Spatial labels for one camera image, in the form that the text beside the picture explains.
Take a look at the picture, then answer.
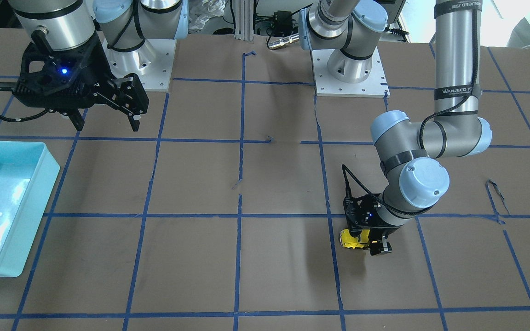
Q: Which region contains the aluminium frame post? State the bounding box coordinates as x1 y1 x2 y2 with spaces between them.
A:
230 0 256 43

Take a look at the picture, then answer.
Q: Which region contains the yellow toy beetle car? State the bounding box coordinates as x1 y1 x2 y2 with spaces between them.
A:
339 229 370 250

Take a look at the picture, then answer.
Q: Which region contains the light blue plastic bin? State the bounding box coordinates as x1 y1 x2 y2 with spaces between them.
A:
0 141 60 277

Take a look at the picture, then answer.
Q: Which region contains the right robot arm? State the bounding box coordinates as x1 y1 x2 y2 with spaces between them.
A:
9 0 189 131

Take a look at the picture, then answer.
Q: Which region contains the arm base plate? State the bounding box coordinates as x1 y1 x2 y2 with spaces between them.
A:
103 39 177 92
311 48 391 98

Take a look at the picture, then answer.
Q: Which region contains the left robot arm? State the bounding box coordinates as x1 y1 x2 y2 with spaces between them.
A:
298 0 492 256

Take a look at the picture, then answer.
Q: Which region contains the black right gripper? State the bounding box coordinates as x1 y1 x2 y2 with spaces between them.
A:
14 32 149 132

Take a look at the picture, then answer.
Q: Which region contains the silver metal connector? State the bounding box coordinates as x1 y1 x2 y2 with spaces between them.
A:
267 33 300 50

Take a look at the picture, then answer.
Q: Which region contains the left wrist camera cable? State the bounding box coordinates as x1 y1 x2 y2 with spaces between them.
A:
341 164 436 217

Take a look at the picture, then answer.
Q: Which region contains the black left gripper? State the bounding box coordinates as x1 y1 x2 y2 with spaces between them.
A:
344 194 396 256

